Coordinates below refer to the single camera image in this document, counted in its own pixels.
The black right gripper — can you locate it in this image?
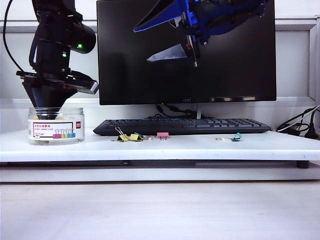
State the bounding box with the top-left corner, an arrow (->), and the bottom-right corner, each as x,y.
132,0 -> 253,69

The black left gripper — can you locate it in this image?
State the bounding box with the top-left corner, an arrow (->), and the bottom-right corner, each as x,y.
15,67 -> 87,120

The round transparent plastic jar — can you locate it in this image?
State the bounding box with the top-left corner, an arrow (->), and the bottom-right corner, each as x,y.
27,106 -> 85,146

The yellow binder clip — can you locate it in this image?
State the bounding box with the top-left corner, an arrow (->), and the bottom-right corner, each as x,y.
110,126 -> 131,144
128,133 -> 145,143

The black computer monitor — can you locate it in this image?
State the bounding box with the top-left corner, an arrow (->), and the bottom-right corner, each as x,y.
96,0 -> 277,107

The black computer keyboard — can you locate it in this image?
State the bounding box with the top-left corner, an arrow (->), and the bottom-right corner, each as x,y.
92,118 -> 272,137

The white desk riser board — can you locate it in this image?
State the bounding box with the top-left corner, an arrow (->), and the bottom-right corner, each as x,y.
0,129 -> 320,163

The teal binder clip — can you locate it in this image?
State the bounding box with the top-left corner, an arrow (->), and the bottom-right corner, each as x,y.
214,132 -> 244,143

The black power plug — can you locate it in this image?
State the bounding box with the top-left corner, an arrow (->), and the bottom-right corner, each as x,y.
303,119 -> 320,140

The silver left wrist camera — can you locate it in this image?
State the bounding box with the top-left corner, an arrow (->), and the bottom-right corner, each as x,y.
66,70 -> 100,95

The black monitor cable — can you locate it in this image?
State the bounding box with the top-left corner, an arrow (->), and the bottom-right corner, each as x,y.
146,104 -> 198,120

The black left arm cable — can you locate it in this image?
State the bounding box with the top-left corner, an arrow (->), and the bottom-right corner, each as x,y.
1,0 -> 26,73

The grey aluminium partition frame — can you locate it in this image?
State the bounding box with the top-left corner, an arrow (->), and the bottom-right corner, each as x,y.
0,17 -> 320,103

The black cable bundle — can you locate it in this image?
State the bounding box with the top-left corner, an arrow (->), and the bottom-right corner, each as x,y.
275,105 -> 320,133

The white cable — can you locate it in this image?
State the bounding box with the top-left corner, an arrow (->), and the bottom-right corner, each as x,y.
276,106 -> 320,133

